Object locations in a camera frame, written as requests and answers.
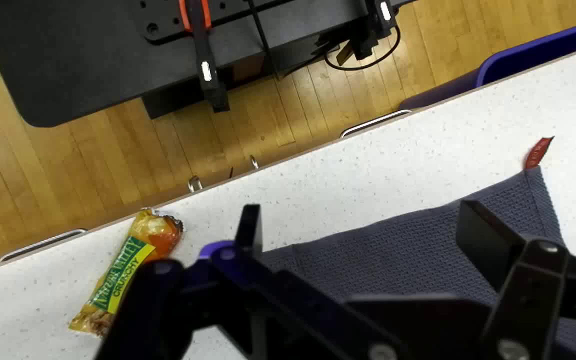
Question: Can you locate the blue chair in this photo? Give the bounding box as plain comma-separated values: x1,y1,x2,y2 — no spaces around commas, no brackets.
398,16,576,112

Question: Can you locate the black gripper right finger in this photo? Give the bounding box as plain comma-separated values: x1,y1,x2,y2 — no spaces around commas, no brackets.
457,199,576,360

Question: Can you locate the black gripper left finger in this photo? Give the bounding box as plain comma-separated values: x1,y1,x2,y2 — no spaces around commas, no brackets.
94,203,410,360

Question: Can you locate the black floor cable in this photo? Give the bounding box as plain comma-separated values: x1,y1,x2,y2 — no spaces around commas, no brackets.
324,26,405,72

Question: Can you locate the grey waffle towel red tag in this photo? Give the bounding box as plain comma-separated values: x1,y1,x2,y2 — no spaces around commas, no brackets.
260,137,576,360

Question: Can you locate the yellow green granola bar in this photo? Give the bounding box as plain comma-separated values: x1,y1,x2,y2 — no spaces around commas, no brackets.
66,206,185,339

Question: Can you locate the black table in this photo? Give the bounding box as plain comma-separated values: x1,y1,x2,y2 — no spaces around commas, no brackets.
0,0,416,131

